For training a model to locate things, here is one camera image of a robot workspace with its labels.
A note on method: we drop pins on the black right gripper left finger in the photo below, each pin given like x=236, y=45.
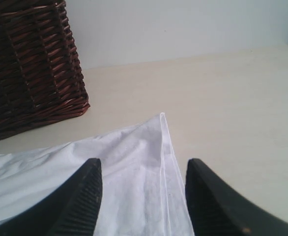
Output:
x=71, y=210

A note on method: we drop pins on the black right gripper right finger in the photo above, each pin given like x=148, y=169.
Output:
x=216, y=209

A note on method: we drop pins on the white t-shirt red lettering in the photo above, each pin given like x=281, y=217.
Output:
x=143, y=192

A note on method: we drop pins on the dark brown wicker basket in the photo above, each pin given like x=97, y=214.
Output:
x=41, y=80

